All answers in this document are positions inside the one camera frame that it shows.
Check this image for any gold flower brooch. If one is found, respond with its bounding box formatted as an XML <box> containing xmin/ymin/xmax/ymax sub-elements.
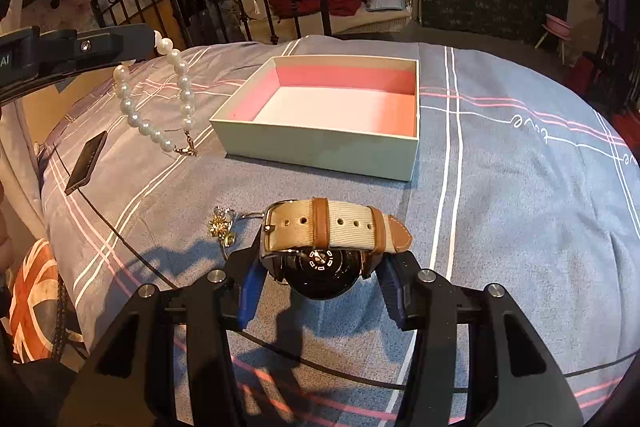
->
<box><xmin>208</xmin><ymin>206</ymin><xmax>236</xmax><ymax>249</ymax></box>

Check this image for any beige strap wristwatch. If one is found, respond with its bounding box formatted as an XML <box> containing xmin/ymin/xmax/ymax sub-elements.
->
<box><xmin>259</xmin><ymin>197</ymin><xmax>412</xmax><ymax>300</ymax></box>

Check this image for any white pearl bracelet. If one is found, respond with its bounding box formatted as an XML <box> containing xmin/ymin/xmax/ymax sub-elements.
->
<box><xmin>112</xmin><ymin>30</ymin><xmax>199</xmax><ymax>158</ymax></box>

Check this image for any black smartphone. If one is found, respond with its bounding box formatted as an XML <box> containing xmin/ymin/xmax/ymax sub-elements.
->
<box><xmin>64</xmin><ymin>130</ymin><xmax>108</xmax><ymax>195</ymax></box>

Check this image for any grey plaid bed cover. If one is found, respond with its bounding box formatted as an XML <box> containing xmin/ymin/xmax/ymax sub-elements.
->
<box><xmin>39</xmin><ymin>37</ymin><xmax>639</xmax><ymax>426</ymax></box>

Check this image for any open pale green box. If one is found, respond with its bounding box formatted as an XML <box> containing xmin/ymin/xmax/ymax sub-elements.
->
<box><xmin>210</xmin><ymin>55</ymin><xmax>420</xmax><ymax>181</ymax></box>

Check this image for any union jack cushion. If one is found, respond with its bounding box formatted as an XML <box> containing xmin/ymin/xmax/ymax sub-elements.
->
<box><xmin>9</xmin><ymin>239</ymin><xmax>66</xmax><ymax>363</ymax></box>

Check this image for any pink stool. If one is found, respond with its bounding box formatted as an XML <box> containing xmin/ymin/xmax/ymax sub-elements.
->
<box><xmin>535</xmin><ymin>14</ymin><xmax>572</xmax><ymax>65</ymax></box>

